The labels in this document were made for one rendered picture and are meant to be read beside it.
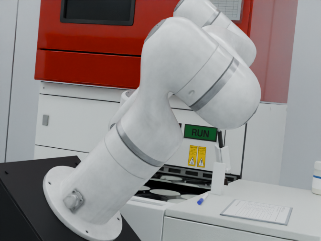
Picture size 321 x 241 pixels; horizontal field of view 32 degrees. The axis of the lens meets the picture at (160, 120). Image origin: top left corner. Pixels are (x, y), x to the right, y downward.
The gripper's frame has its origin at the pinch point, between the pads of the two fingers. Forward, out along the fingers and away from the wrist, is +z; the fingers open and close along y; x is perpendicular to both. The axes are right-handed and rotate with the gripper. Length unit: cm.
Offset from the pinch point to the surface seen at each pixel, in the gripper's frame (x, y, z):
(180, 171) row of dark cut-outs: 22.2, -6.5, -1.2
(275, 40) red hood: 58, -39, -41
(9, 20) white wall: -41, -250, 39
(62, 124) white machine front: -16.3, -38.1, 1.6
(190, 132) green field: 23.9, -10.5, -14.5
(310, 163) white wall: 131, -97, 48
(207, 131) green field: 28.4, -7.8, -17.0
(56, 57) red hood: -21, -46, -22
